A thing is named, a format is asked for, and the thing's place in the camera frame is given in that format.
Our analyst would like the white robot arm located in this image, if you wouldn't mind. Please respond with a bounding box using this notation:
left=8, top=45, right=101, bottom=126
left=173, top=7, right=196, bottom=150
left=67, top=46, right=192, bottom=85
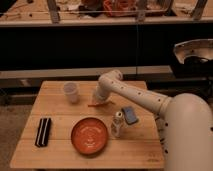
left=93, top=70, right=213, bottom=171

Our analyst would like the translucent plastic cup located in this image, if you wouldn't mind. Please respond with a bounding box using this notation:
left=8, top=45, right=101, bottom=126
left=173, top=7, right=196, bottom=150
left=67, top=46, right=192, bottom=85
left=63, top=82, right=79, bottom=104

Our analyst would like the small clear bottle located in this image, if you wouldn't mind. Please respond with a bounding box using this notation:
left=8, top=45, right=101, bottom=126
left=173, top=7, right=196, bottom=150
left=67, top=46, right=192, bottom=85
left=111, top=111, right=124, bottom=138

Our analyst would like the blue sponge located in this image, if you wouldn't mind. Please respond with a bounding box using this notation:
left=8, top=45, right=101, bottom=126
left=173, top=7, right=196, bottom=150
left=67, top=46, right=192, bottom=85
left=122, top=106, right=138, bottom=125

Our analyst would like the wooden table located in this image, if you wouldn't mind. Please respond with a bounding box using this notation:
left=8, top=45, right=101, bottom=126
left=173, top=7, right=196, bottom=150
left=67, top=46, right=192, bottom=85
left=10, top=81, right=164, bottom=169

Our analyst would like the black striped rectangular block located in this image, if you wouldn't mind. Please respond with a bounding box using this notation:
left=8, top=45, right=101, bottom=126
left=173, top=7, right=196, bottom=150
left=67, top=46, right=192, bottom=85
left=35, top=118, right=51, bottom=147

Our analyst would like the orange basket in background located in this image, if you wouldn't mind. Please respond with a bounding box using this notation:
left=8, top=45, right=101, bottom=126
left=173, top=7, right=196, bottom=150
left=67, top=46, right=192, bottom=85
left=103, top=0, right=137, bottom=17

